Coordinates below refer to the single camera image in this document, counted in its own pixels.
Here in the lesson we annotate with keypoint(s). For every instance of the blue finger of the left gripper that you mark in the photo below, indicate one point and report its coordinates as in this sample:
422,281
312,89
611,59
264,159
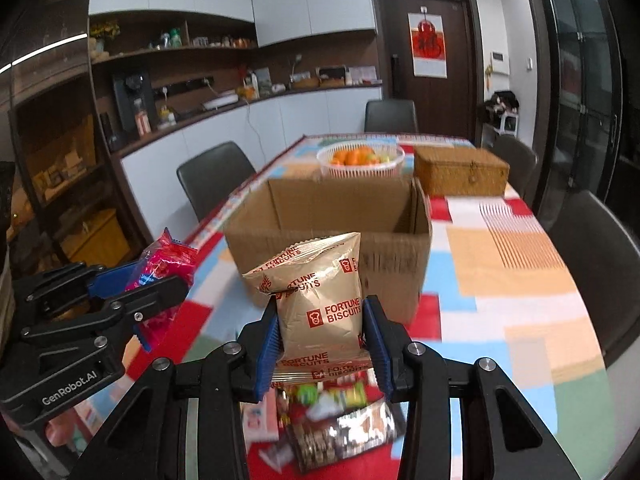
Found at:
116,319
50,294

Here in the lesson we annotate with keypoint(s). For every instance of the woven wicker box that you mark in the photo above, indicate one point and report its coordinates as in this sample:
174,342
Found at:
460,171

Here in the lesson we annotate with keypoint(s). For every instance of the dark chair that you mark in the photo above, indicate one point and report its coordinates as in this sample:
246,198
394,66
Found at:
603,260
209,178
521,159

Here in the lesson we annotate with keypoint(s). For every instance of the brown cardboard box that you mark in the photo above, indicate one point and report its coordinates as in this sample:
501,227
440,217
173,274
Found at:
393,216

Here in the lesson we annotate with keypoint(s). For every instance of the beige fortune biscuits bag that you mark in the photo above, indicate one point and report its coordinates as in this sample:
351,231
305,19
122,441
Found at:
317,290

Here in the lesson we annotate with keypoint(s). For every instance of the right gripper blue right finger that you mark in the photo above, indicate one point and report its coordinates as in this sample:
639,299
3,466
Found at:
386,342

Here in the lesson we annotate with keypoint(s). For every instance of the red fu door poster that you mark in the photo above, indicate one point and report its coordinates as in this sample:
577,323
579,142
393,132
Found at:
427,45

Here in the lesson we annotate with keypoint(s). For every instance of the dark chair near right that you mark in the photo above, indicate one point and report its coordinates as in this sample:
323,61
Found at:
603,260

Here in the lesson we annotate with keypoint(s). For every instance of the dark chair far right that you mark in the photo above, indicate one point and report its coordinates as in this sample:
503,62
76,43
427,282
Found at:
521,159

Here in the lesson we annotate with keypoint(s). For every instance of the dark chair left side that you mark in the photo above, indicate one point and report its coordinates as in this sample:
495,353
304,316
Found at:
209,178

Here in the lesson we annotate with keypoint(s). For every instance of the dark chair far end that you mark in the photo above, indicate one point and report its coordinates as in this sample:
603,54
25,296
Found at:
391,116

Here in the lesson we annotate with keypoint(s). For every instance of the black coffee machine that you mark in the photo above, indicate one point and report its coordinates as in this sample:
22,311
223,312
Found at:
135,102

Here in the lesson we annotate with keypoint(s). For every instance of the white shoe rack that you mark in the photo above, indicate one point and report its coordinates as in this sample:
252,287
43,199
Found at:
499,116

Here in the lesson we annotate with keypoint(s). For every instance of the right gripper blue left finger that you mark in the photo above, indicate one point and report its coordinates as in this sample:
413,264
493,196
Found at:
262,346

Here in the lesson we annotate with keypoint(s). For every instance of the colourful patchwork tablecloth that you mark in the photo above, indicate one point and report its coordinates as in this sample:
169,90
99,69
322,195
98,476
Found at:
494,286

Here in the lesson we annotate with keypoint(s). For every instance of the glass sliding door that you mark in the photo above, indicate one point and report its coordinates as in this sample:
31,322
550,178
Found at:
586,90

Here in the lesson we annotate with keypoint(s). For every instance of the white fruit basket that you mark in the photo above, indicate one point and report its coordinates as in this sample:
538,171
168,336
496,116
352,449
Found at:
361,159

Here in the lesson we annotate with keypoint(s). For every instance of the dark brown door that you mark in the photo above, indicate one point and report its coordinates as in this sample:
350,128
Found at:
444,107

